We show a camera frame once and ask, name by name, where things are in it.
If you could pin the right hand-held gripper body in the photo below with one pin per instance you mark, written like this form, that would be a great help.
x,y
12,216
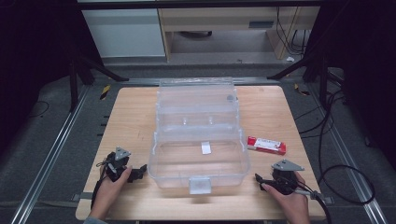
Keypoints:
x,y
285,182

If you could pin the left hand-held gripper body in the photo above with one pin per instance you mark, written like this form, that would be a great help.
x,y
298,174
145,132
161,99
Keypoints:
x,y
115,165

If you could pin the red and white small box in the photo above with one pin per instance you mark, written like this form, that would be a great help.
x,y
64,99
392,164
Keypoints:
x,y
267,145

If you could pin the clear plastic storage box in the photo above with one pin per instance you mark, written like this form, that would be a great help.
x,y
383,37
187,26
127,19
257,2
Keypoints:
x,y
199,161

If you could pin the person's right hand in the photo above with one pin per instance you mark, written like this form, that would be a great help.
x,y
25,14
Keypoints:
x,y
297,205

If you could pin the person's left hand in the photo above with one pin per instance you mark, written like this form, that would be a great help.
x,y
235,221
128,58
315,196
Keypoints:
x,y
107,196

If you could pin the yellow and black tape strip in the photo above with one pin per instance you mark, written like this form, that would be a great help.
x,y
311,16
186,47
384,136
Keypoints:
x,y
301,90
105,92

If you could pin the black metal stand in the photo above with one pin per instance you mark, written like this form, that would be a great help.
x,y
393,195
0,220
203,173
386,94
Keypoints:
x,y
73,84
323,81

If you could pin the white paper scrap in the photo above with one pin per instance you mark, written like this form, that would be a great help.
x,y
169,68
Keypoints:
x,y
290,59

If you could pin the white cabinet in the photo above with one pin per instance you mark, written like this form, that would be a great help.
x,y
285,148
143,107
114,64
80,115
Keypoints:
x,y
124,32

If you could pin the aluminium floor rail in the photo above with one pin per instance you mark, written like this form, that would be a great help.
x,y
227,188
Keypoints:
x,y
46,161
348,155

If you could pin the aluminium cross rail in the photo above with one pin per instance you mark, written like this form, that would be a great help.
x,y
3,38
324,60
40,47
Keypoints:
x,y
140,81

